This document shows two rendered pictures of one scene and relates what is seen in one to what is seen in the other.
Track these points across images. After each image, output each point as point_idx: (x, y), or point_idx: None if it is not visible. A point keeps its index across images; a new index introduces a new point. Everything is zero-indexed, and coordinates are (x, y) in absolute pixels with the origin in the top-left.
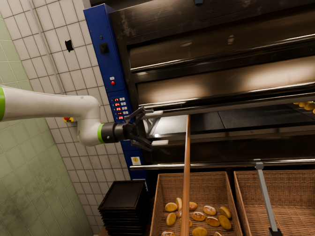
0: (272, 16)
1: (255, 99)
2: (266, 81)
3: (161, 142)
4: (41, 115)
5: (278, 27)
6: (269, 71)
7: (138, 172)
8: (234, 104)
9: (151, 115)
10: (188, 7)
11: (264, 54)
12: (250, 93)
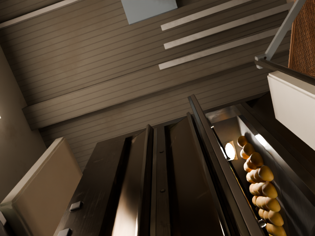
0: None
1: (226, 198)
2: (206, 218)
3: (288, 99)
4: None
5: (121, 232)
6: (191, 223)
7: None
8: (243, 225)
9: (37, 173)
10: None
11: (158, 235)
12: (233, 231)
